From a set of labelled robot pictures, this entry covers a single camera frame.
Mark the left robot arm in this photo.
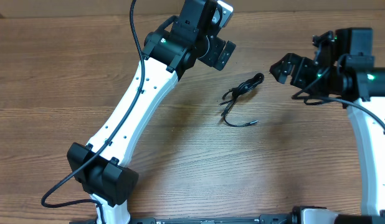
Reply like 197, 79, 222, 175
67, 1, 235, 223

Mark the black thin USB cable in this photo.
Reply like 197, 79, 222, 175
222, 105, 259, 128

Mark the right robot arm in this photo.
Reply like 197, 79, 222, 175
269, 27, 385, 223

